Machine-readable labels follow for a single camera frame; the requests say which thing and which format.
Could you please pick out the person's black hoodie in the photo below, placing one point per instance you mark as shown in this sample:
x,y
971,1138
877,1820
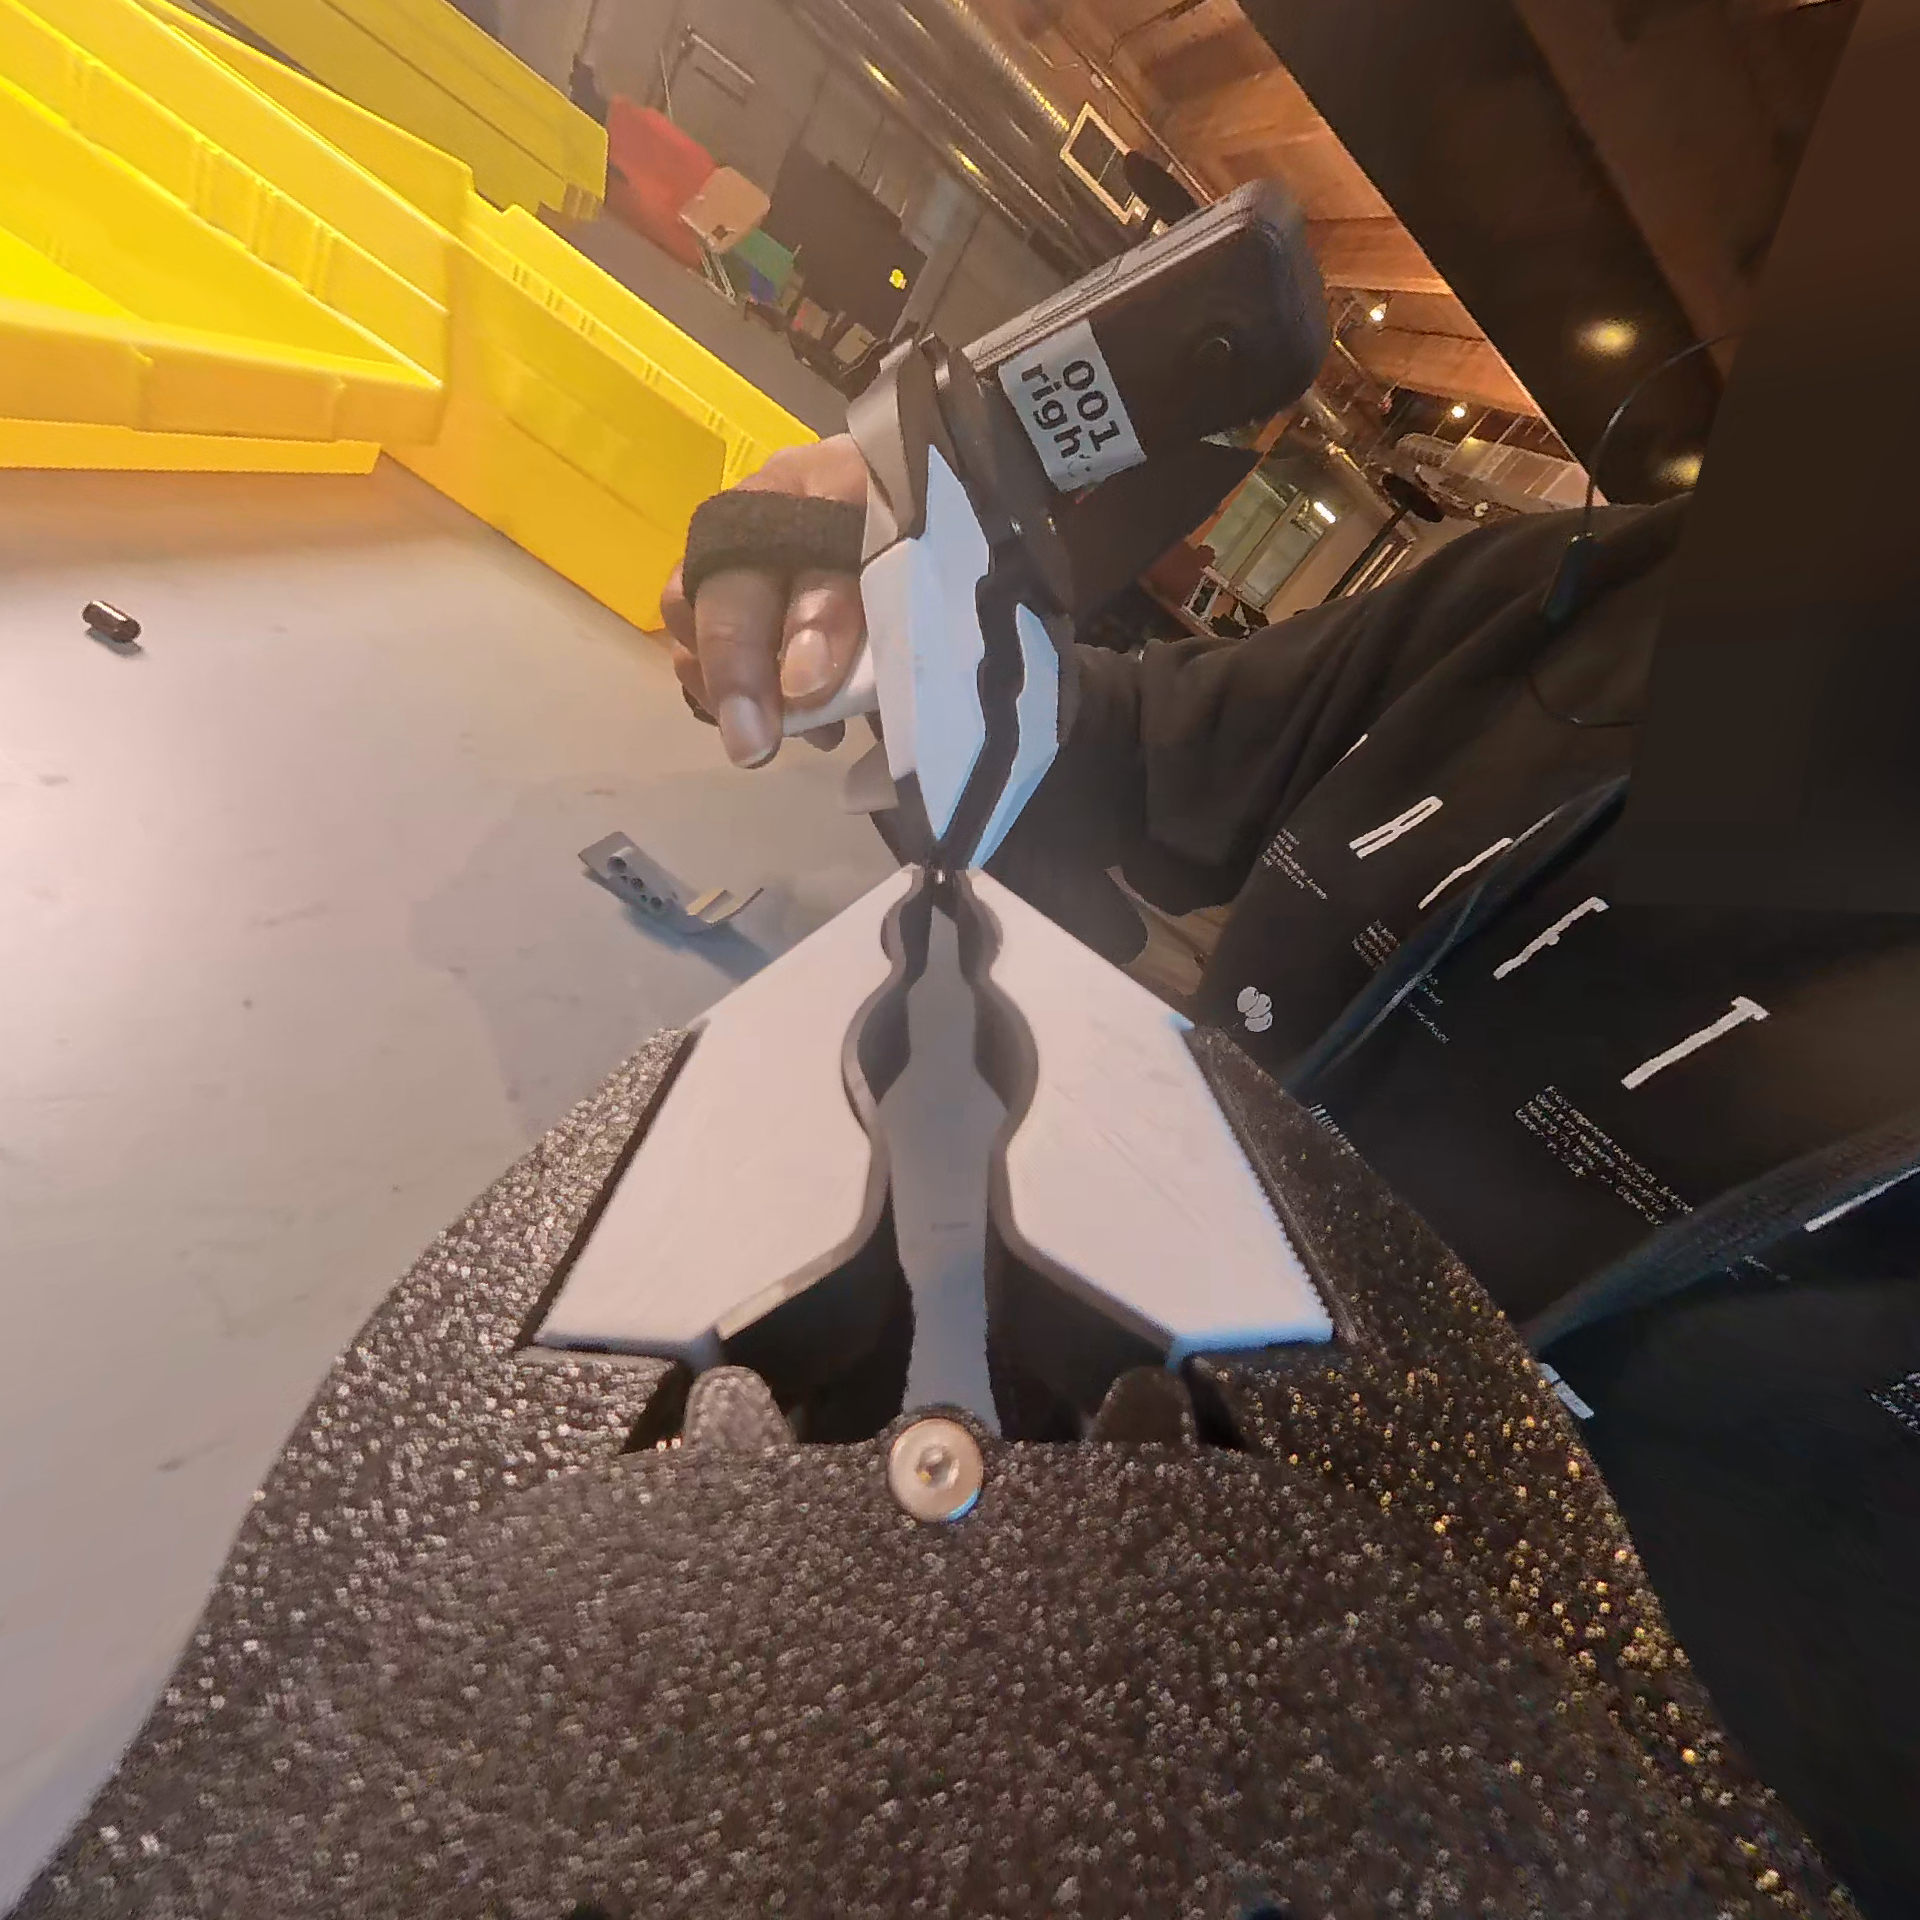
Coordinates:
x,y
1502,1123

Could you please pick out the cream folding chair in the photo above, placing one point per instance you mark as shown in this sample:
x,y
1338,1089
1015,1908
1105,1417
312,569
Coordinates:
x,y
727,209

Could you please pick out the yellow plastic parts bin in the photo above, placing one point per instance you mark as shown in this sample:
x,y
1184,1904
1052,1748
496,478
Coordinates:
x,y
224,373

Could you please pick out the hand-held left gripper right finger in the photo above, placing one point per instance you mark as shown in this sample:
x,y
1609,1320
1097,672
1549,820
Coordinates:
x,y
1158,1186

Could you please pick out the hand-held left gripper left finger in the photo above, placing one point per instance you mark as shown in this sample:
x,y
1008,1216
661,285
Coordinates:
x,y
736,1186

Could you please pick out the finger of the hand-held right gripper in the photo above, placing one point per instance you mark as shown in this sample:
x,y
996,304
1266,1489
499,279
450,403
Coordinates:
x,y
930,660
1028,706

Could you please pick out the person's right forearm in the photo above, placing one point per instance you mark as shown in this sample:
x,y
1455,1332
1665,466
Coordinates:
x,y
1200,750

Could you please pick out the black round pole stand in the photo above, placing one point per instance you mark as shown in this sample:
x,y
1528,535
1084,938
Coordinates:
x,y
1410,494

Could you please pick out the grey desk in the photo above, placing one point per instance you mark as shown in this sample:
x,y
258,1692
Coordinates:
x,y
302,1051

